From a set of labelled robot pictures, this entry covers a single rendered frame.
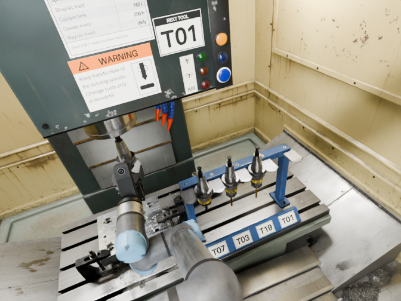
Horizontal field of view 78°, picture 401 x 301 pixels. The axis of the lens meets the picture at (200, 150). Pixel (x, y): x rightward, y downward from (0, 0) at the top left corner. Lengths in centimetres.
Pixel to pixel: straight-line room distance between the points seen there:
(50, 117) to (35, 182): 146
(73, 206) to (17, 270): 55
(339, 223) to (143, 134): 108
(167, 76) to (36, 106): 26
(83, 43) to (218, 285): 46
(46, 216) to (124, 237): 146
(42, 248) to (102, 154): 67
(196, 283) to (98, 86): 40
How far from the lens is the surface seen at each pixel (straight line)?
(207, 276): 42
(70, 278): 128
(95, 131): 75
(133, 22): 53
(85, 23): 52
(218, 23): 58
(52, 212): 210
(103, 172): 147
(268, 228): 115
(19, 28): 54
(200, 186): 87
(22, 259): 174
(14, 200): 213
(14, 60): 55
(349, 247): 139
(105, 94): 56
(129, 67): 54
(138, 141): 138
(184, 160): 157
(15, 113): 176
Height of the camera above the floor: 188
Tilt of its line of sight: 38 degrees down
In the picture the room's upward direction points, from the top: 9 degrees counter-clockwise
